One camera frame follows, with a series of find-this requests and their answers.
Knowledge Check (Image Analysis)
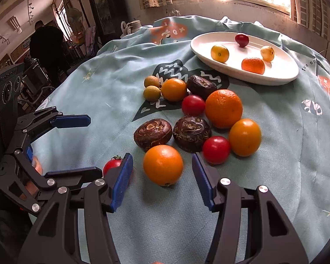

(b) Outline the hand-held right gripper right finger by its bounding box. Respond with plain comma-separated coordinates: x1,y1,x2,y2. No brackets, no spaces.
192,152,310,264

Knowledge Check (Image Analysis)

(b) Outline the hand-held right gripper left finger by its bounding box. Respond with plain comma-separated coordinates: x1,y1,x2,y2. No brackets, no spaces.
16,153,134,264

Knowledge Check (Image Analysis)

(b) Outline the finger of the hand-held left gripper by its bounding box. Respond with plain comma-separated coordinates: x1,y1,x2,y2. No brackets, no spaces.
0,148,103,215
4,106,91,157

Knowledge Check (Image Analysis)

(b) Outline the round orange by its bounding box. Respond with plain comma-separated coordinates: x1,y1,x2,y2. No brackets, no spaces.
143,145,184,187

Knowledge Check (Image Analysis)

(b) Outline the person's left hand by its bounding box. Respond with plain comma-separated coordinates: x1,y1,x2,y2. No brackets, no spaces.
19,157,44,201

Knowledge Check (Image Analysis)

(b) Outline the red tomato with stem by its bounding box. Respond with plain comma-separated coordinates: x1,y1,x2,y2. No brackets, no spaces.
103,155,124,179

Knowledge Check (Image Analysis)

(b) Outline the light blue printed tablecloth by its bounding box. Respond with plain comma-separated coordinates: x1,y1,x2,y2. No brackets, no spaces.
30,15,330,264

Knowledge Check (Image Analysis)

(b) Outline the metal rack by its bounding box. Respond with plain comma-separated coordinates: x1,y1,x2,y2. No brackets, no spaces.
20,59,55,108

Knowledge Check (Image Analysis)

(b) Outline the dark brown water chestnut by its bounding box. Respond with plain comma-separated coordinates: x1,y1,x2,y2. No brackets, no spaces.
186,75,218,100
173,116,212,153
134,118,173,152

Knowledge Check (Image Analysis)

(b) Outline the ceiling lamp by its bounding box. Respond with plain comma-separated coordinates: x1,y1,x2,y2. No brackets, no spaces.
8,16,23,33

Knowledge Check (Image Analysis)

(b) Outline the large orange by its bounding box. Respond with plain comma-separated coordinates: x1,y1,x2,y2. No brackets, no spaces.
205,89,244,129

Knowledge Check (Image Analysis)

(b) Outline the tan longan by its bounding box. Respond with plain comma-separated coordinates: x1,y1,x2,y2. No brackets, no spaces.
144,75,160,88
143,86,162,101

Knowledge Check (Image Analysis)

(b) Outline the small yellow orange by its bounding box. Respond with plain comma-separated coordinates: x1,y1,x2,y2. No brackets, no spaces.
211,44,230,63
161,78,188,102

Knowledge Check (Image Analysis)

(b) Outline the standing electric fan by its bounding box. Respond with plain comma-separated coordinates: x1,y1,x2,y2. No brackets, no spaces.
66,7,84,27

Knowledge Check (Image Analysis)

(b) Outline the white jug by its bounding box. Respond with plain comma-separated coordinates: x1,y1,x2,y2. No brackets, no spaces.
120,20,143,38

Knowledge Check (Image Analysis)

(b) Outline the dark framed picture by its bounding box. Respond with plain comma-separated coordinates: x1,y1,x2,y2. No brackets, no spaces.
85,0,116,37

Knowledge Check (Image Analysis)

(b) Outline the orange mandarin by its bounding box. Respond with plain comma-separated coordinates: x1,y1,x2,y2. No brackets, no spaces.
241,57,266,75

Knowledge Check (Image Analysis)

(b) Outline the white oval plate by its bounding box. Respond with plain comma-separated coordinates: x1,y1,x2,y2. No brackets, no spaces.
190,31,299,86

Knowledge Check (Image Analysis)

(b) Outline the yellow loquat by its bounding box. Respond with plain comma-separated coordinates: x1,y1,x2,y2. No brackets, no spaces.
260,46,275,62

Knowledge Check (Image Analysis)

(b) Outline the small red cherry tomato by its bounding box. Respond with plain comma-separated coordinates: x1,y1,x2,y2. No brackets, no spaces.
235,33,249,47

